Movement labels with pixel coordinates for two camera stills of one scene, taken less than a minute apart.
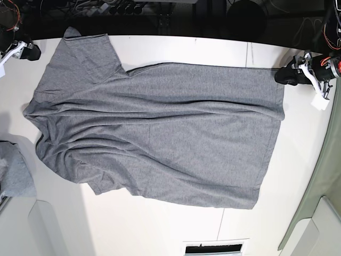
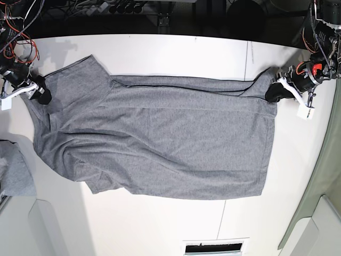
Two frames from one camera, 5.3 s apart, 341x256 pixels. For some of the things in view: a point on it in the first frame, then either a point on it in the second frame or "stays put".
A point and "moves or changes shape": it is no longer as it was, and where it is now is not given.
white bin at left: x=27 y=228 stays put
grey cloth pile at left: x=16 y=179 stays put
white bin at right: x=318 y=236 stays put
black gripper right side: x=322 y=68 to x=301 y=79
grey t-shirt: x=202 y=134 moves or changes shape
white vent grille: x=227 y=247 stays put
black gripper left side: x=30 y=52 to x=15 y=80
